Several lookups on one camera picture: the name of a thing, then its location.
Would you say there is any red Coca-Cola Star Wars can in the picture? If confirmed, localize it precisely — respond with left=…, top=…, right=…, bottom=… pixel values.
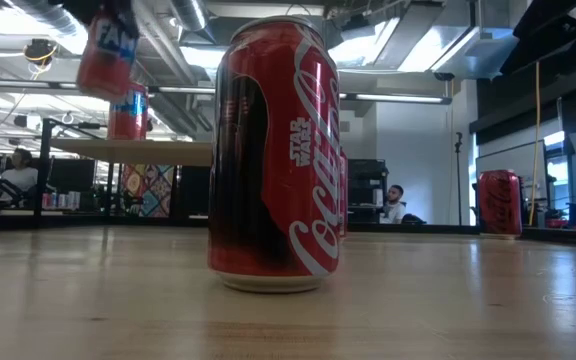
left=206, top=14, right=342, bottom=295

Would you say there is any black monitor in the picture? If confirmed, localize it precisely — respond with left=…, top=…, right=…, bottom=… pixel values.
left=47, top=158, right=97, bottom=194

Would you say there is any person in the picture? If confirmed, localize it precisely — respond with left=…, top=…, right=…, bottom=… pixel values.
left=378, top=184, right=427, bottom=225
left=0, top=148, right=39, bottom=209

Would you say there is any red can with black script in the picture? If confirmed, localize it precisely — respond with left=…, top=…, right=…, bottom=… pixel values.
left=476, top=168, right=524, bottom=240

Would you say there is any linear ceiling light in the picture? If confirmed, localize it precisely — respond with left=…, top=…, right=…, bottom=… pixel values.
left=340, top=91, right=453, bottom=106

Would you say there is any black panel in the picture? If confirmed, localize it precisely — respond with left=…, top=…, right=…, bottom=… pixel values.
left=177, top=165, right=213, bottom=219

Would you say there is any wooden shelf with black frame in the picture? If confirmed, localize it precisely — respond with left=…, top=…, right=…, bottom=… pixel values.
left=32, top=118, right=215, bottom=232

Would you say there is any black equipment rack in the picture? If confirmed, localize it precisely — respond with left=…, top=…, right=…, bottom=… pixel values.
left=346, top=158, right=390, bottom=225

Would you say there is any black ceiling camera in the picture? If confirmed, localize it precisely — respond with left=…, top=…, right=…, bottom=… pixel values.
left=22, top=38, right=59, bottom=67

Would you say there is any colourful patterned panel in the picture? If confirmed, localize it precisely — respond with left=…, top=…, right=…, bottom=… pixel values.
left=120, top=164, right=175, bottom=219

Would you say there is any orange Fanta can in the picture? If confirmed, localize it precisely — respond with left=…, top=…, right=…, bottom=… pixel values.
left=75, top=9, right=142, bottom=104

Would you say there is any black tripod stand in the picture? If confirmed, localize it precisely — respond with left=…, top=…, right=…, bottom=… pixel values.
left=453, top=131, right=465, bottom=227

